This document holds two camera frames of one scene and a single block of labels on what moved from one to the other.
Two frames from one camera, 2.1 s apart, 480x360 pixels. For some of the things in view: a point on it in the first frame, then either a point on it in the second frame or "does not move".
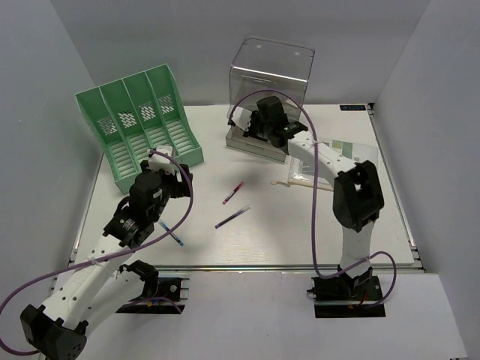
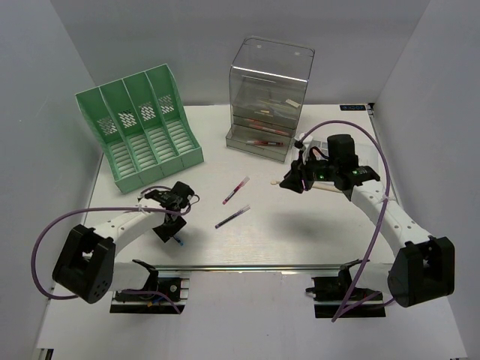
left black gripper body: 172,187 to 164,232
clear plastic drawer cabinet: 260,67 does not move
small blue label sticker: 352,107 does not move
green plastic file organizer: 127,117 does not move
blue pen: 174,236 does not move
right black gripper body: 258,128 to 313,170
